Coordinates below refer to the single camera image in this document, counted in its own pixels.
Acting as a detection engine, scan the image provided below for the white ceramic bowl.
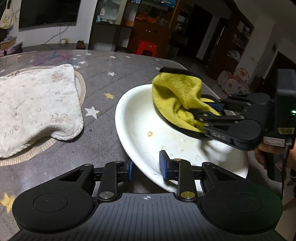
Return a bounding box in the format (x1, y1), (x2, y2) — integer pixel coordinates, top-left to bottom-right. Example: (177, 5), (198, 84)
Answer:
(115, 84), (249, 192)

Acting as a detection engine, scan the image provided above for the white folded towel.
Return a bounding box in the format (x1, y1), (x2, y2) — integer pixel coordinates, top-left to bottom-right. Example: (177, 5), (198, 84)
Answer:
(1, 64), (84, 158)

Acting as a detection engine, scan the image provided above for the round beige placemat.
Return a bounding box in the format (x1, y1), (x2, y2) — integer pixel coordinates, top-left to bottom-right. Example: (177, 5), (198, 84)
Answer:
(1, 66), (86, 167)

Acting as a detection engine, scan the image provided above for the black television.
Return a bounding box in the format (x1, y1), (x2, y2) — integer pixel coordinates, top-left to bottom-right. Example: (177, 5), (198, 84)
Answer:
(18, 0), (81, 29)

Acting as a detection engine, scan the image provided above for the grey star tablecloth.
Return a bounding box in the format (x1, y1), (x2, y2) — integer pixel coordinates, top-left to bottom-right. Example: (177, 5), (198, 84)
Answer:
(0, 49), (220, 241)

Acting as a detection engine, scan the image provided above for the white tote bag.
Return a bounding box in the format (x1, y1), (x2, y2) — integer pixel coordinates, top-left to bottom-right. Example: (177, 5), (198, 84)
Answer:
(1, 0), (14, 30)

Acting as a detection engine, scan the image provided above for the person's right hand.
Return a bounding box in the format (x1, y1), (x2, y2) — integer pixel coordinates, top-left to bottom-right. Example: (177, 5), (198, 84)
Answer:
(254, 143), (296, 170)

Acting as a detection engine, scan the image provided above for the red plastic stool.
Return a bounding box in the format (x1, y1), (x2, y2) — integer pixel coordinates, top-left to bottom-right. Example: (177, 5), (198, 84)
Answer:
(132, 40), (158, 57)

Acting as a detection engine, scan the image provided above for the dark shelving unit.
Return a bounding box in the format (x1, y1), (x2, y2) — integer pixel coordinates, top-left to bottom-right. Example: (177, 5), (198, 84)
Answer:
(89, 1), (254, 78)

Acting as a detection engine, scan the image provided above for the yellow cleaning cloth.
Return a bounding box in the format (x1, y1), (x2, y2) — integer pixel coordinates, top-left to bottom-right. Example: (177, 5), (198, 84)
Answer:
(152, 67), (221, 139)

